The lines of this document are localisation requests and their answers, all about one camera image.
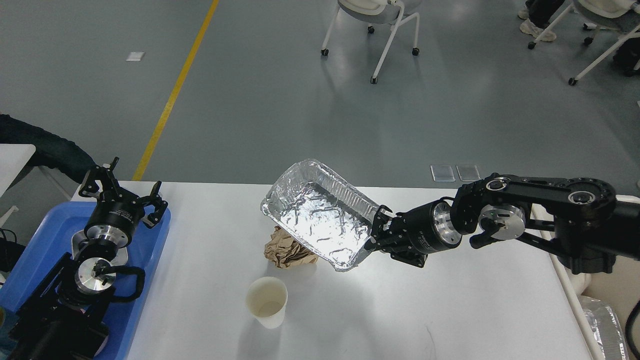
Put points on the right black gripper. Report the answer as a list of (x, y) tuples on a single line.
[(424, 230)]

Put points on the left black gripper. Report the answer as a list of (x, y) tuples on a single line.
[(116, 216)]

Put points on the aluminium foil tray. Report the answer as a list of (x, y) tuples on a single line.
[(323, 212)]

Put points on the square steel container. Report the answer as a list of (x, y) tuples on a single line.
[(79, 242)]

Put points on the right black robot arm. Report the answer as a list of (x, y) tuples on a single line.
[(582, 221)]

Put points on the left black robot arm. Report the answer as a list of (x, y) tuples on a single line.
[(77, 290)]

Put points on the blue plastic tray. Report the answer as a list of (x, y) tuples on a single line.
[(54, 237)]

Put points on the small white side table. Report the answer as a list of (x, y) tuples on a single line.
[(13, 157)]

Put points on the crumpled brown paper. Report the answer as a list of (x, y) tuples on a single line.
[(285, 252)]

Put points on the white paper cup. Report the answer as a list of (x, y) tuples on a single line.
[(266, 300)]

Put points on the beige plastic bin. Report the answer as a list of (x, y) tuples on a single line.
[(618, 290)]

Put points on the white chair centre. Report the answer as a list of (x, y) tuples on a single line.
[(395, 13)]

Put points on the white chair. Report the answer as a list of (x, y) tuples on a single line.
[(395, 13), (618, 16)]

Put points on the seated person feet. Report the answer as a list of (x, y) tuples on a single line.
[(536, 15)]

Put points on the white chair right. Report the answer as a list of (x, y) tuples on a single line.
[(618, 16)]

